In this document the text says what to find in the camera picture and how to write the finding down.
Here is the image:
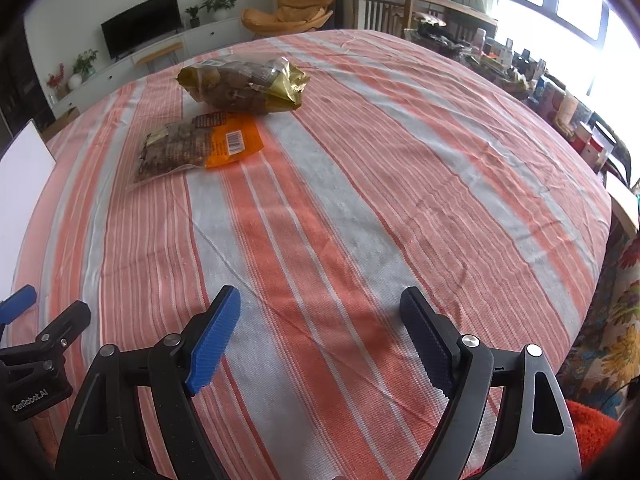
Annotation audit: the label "large leafy plant white pot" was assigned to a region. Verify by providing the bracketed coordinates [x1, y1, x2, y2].
[198, 0, 243, 23]

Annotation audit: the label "green plant in vase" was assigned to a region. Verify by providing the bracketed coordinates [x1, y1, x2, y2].
[72, 49, 99, 81]

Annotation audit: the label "wooden stool with metal legs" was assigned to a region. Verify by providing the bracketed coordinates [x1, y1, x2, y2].
[134, 42, 182, 72]

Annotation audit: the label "red flower arrangement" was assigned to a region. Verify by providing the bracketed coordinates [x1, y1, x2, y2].
[46, 63, 67, 94]

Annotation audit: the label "orange fuzzy cloth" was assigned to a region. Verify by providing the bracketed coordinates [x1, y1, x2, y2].
[565, 400, 624, 467]

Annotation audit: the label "large dark framed window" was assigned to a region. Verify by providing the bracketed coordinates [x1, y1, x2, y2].
[492, 0, 640, 181]

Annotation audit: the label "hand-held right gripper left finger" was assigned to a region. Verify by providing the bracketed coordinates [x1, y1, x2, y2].
[55, 285, 242, 480]

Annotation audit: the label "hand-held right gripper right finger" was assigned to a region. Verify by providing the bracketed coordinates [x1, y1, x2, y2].
[400, 286, 583, 480]

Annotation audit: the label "wooden slatted rack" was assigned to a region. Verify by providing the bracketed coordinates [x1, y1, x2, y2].
[352, 0, 501, 44]

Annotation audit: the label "floral fabric chair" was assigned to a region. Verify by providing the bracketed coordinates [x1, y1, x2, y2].
[557, 230, 640, 421]

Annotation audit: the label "black flat television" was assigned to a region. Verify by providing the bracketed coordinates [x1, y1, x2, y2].
[101, 0, 182, 61]

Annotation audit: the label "gold bag of chestnuts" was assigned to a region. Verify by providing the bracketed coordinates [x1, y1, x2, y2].
[176, 56, 311, 116]

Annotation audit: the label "dark tall cabinet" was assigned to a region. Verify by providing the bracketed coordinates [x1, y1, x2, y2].
[0, 25, 51, 142]

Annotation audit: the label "wooden side table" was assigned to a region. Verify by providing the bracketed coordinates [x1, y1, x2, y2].
[604, 172, 640, 237]

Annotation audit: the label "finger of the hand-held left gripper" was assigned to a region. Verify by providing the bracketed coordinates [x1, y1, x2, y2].
[0, 284, 38, 327]
[0, 301, 92, 367]

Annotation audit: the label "orange lounge chair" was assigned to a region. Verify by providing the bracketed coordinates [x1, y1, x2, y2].
[241, 0, 341, 38]

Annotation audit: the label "cluster of bottles and jars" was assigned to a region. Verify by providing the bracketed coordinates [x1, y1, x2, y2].
[405, 15, 631, 181]

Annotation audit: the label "orange clear nut packet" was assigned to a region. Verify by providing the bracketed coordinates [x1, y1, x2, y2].
[127, 112, 265, 191]

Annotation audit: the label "orange grey striped tablecloth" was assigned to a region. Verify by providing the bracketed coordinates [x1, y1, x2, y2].
[10, 29, 613, 480]

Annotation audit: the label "white storage box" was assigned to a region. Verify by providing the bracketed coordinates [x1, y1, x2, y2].
[0, 119, 57, 302]

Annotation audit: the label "white television cabinet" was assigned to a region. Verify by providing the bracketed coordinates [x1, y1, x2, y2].
[50, 17, 243, 117]

